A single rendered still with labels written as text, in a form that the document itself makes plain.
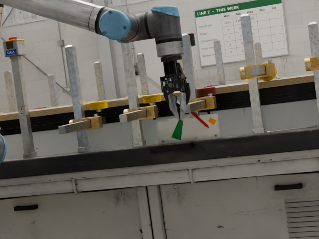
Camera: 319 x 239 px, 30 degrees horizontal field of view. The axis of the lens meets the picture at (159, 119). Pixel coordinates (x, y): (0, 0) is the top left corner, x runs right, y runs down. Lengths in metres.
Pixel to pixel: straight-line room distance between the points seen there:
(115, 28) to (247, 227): 1.23
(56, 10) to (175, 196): 1.15
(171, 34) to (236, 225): 1.08
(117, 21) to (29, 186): 1.12
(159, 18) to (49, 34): 8.99
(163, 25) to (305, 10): 7.68
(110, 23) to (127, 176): 0.88
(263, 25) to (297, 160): 7.30
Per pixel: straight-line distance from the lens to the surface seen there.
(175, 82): 1.94
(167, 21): 1.95
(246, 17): 2.37
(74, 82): 2.56
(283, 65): 9.57
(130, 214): 2.82
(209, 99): 2.38
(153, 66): 10.08
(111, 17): 1.85
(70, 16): 1.92
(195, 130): 2.40
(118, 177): 2.56
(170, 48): 1.94
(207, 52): 9.79
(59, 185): 2.66
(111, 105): 2.70
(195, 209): 2.73
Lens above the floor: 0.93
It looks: 3 degrees down
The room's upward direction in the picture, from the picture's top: 7 degrees counter-clockwise
